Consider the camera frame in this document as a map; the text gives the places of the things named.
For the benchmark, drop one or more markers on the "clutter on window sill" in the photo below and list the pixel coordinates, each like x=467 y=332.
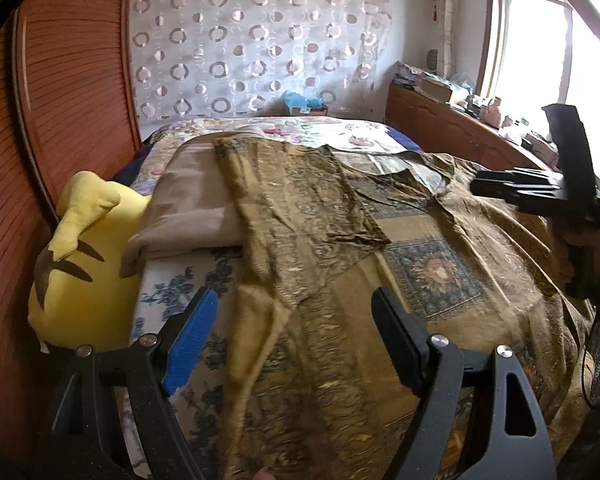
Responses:
x=510 y=122

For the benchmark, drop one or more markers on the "yellow plush toy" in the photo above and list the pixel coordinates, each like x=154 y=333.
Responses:
x=90 y=260

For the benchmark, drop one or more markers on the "gold patterned garment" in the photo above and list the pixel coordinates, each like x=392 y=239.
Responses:
x=305 y=210

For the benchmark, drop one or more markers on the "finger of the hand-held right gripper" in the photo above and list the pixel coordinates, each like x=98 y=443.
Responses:
x=510 y=182

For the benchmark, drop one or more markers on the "person's right hand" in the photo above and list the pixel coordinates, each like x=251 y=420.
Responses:
x=561 y=252

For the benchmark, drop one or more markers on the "dark blue cloth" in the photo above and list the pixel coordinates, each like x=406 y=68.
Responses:
x=405 y=140

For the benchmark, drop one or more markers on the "stack of books and boxes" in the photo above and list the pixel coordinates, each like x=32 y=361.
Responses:
x=430 y=85

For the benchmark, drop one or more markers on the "wooden headboard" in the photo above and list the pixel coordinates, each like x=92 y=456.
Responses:
x=70 y=85

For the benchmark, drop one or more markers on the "blue box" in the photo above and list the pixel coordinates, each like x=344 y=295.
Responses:
x=302 y=104

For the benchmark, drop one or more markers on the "pink floral quilt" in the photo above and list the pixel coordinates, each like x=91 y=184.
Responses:
x=305 y=132

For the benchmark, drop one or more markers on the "blue floral bed sheet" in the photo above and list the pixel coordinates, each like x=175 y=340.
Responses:
x=180 y=280

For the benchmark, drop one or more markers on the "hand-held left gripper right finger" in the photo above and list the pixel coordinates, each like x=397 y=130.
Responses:
x=400 y=340

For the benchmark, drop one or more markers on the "white circle-patterned curtain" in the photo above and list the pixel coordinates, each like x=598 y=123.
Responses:
x=260 y=35

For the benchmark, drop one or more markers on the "wooden cabinet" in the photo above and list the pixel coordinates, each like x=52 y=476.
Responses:
x=440 y=130

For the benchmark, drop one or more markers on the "beige folded cloth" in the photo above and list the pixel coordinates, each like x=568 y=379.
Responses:
x=190 y=195

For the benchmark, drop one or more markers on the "window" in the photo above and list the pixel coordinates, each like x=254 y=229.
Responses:
x=530 y=40

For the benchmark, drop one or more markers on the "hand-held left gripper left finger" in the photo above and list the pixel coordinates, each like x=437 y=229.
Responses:
x=190 y=340

